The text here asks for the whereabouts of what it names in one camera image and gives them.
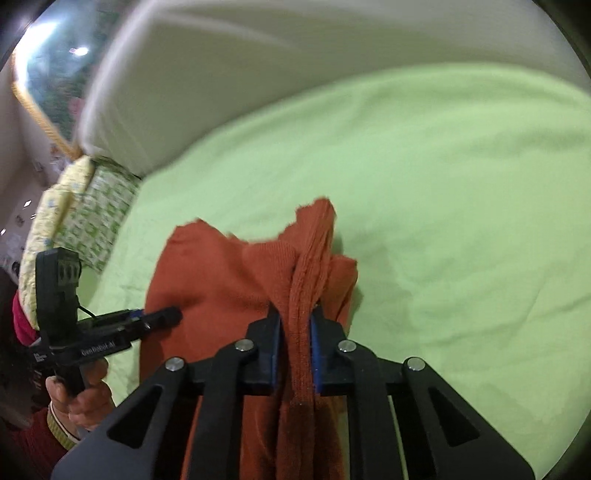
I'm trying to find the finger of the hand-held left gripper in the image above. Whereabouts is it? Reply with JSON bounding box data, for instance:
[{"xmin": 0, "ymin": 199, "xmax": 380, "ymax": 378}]
[{"xmin": 122, "ymin": 306, "xmax": 183, "ymax": 337}]

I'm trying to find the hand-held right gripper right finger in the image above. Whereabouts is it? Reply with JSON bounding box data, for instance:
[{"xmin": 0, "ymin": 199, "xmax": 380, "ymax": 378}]
[{"xmin": 309, "ymin": 307, "xmax": 536, "ymax": 480}]

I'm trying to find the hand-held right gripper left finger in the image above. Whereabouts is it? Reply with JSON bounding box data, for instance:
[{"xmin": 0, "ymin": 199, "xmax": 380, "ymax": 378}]
[{"xmin": 51, "ymin": 307, "xmax": 282, "ymax": 480}]

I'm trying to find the rust orange knit sweater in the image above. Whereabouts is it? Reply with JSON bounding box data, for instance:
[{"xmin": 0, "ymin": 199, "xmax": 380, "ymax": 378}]
[{"xmin": 139, "ymin": 198, "xmax": 358, "ymax": 480}]

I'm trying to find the person's left forearm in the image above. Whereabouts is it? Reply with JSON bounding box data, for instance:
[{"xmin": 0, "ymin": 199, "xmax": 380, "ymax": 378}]
[{"xmin": 0, "ymin": 401, "xmax": 81, "ymax": 480}]

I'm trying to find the person's left hand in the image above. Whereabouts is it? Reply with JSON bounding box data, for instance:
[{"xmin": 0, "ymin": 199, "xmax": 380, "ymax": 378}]
[{"xmin": 46, "ymin": 357, "xmax": 116, "ymax": 435}]

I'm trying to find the yellow printed quilt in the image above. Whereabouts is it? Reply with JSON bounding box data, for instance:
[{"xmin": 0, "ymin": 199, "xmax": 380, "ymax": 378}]
[{"xmin": 18, "ymin": 154, "xmax": 95, "ymax": 324}]

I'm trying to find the green patterned pillow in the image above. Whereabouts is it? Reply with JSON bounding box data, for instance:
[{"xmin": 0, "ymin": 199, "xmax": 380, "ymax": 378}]
[{"xmin": 55, "ymin": 161, "xmax": 141, "ymax": 273}]

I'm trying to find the light green bed sheet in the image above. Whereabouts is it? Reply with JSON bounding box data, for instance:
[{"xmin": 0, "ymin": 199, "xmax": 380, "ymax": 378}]
[{"xmin": 76, "ymin": 62, "xmax": 591, "ymax": 476}]

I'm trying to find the grey padded headboard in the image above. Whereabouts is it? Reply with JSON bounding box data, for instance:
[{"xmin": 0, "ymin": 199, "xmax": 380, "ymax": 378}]
[{"xmin": 76, "ymin": 0, "xmax": 573, "ymax": 178}]

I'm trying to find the gold framed wall picture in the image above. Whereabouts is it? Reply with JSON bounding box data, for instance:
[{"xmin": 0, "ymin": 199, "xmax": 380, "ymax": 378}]
[{"xmin": 11, "ymin": 0, "xmax": 139, "ymax": 158}]

